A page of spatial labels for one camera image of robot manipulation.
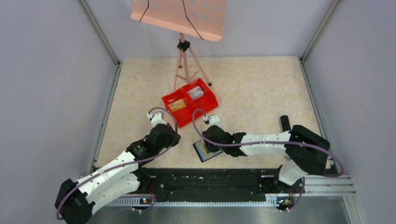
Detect black leather card holder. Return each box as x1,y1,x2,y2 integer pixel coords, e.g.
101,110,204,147
192,140,223,163

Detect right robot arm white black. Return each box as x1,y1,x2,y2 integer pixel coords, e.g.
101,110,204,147
202,125,330,192

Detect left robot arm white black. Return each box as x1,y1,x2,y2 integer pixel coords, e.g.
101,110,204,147
55,123,181,224

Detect gold VIP card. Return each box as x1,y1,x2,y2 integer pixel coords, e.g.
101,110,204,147
168,98,187,112

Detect white silver card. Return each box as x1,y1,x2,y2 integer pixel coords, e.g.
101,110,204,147
187,86,205,100

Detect red plastic bin right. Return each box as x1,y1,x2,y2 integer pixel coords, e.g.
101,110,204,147
181,78,219,112

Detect red plastic bin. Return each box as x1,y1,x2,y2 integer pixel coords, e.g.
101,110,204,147
161,89,196,128
181,78,219,112

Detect red plastic bin left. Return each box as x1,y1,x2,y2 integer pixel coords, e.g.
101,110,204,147
161,89,196,128

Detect pink music stand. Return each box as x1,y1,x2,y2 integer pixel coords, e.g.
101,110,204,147
130,0,226,90

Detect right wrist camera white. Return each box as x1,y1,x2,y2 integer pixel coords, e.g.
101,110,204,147
203,115,221,128

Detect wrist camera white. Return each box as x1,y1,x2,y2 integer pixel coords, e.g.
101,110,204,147
203,115,221,128
147,112,167,127

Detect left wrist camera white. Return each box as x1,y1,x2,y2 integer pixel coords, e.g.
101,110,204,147
147,112,167,127

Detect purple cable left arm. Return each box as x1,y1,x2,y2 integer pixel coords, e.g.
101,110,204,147
56,107,179,221

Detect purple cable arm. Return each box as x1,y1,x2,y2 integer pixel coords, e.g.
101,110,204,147
191,108,345,178
56,107,179,221

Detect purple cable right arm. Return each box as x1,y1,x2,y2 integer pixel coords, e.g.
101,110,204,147
191,108,345,178

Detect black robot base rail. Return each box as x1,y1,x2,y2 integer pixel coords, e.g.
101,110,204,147
99,167,354,211

